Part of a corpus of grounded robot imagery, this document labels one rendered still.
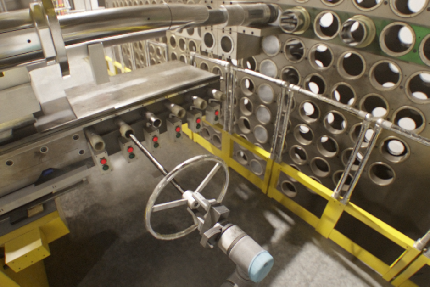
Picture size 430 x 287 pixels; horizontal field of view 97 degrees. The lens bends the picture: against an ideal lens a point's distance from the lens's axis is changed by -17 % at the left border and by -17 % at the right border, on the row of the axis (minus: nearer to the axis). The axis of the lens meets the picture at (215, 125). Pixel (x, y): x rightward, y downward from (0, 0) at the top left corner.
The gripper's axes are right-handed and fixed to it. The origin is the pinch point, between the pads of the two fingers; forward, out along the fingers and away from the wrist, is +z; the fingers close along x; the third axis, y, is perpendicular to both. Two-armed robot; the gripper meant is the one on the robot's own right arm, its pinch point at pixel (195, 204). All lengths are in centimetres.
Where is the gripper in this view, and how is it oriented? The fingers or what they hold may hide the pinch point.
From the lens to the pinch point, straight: 87.3
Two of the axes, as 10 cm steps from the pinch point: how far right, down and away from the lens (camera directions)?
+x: 3.1, -9.1, -2.6
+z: -6.5, -4.0, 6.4
